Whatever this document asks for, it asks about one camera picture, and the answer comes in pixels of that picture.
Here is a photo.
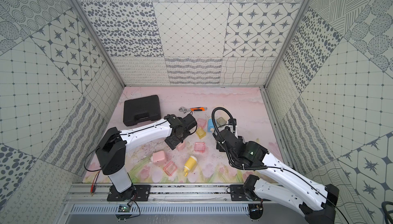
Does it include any aluminium mounting rail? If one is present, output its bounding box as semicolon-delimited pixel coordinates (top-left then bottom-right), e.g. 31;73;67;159
63;183;262;204

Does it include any orange handled adjustable wrench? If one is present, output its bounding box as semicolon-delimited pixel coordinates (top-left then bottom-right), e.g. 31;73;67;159
179;106;207;113

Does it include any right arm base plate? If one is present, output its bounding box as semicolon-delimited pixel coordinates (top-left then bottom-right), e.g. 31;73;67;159
229;184;254;201

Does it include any pink pencil sharpener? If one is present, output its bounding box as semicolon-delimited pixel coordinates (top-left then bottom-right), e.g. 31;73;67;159
176;141;187;151
150;150;167;165

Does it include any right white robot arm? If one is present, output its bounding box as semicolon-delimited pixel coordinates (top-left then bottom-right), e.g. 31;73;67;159
212;119;339;224

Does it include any yellow transparent tray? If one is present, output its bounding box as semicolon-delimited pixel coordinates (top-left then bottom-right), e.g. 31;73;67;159
196;127;206;139

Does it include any black plastic tool case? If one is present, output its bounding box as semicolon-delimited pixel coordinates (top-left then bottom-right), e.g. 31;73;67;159
123;95;161;126

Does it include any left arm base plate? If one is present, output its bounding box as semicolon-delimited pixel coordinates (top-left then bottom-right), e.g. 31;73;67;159
106;185;151;202

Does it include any pink floral table mat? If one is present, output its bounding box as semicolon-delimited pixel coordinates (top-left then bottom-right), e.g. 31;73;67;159
108;87;281;183

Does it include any grey transparent tray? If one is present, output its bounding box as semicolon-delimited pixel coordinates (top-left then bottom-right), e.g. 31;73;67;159
216;117;227;127

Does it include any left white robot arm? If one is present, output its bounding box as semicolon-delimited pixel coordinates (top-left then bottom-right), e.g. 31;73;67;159
94;114;197;193

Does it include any blue pencil sharpener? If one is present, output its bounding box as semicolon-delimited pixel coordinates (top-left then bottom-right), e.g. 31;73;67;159
207;118;215;133

